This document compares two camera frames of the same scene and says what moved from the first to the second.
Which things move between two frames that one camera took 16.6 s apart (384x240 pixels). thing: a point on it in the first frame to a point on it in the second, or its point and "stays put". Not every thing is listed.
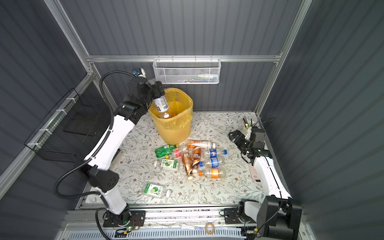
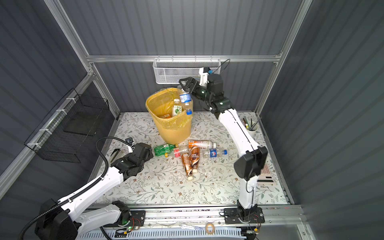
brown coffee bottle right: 196,157 stays put
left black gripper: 155,90 to 126,158
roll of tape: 213,227 stays put
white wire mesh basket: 187,71 stays put
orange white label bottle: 191,144 stays put
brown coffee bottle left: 187,160 stays put
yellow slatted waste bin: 176,128 stays put
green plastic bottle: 165,151 stays put
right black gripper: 242,137 to 191,86
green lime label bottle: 168,164 to 177,108
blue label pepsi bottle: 214,153 stays put
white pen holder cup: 249,124 stays put
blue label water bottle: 212,163 to 185,100
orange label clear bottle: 213,173 to 167,116
